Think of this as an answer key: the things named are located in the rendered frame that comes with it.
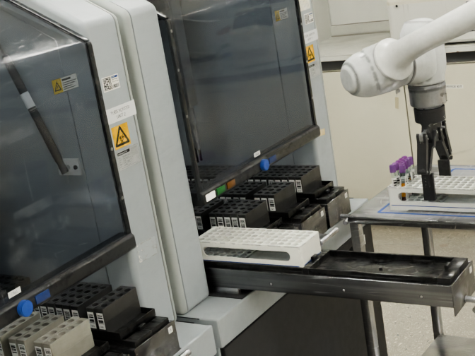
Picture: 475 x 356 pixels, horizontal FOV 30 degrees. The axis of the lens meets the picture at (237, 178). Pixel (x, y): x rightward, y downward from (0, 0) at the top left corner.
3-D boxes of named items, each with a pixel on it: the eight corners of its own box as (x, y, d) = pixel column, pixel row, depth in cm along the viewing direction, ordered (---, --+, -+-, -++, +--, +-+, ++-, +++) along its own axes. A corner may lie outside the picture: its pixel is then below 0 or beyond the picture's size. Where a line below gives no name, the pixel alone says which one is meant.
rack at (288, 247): (196, 264, 216) (191, 241, 214) (218, 248, 224) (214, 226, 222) (303, 273, 200) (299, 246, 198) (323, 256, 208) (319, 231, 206)
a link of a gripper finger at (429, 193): (433, 172, 216) (432, 173, 215) (436, 199, 217) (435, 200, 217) (422, 171, 217) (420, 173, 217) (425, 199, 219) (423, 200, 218)
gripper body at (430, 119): (437, 109, 211) (440, 146, 213) (449, 100, 217) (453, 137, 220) (407, 110, 215) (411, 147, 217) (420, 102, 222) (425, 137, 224)
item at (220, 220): (242, 220, 237) (238, 198, 236) (249, 220, 236) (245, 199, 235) (219, 236, 228) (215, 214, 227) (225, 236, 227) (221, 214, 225)
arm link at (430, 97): (451, 77, 216) (453, 101, 217) (415, 79, 221) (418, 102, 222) (437, 86, 208) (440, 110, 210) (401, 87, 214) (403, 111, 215)
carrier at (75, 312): (110, 309, 193) (104, 283, 192) (117, 309, 192) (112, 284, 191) (75, 333, 184) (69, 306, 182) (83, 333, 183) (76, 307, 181)
